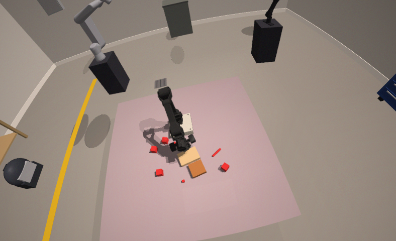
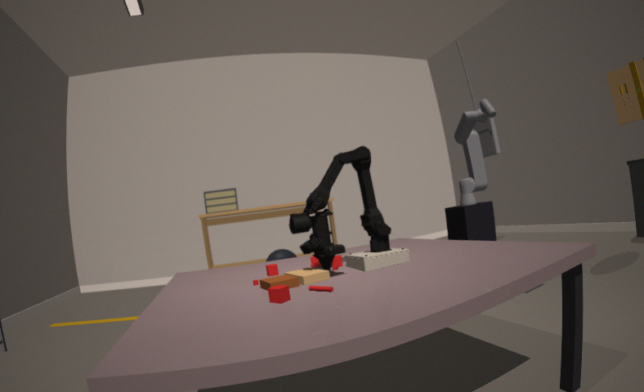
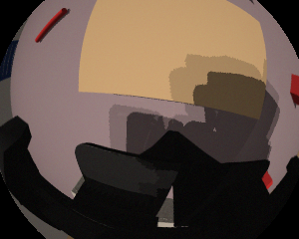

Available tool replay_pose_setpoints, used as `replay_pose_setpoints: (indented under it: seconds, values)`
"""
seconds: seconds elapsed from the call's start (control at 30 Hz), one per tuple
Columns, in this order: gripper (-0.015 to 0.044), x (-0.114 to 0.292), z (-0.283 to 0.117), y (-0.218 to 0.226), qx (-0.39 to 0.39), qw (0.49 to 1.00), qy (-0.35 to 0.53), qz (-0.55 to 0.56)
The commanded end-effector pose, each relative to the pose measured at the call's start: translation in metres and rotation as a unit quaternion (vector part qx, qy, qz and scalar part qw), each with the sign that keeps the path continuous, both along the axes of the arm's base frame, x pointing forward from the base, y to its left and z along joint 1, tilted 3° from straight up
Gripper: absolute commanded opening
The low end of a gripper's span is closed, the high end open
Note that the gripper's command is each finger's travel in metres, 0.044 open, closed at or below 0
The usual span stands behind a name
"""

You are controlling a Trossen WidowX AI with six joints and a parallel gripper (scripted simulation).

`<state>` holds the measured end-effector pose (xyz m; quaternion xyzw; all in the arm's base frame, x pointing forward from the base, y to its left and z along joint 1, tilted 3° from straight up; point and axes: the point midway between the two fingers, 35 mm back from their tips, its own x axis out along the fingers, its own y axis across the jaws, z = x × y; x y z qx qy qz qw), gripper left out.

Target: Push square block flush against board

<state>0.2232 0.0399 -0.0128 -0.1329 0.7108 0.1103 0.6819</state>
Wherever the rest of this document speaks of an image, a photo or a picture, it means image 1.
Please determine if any orange square block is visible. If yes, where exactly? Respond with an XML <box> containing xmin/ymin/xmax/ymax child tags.
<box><xmin>188</xmin><ymin>159</ymin><xmax>206</xmax><ymax>178</ymax></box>

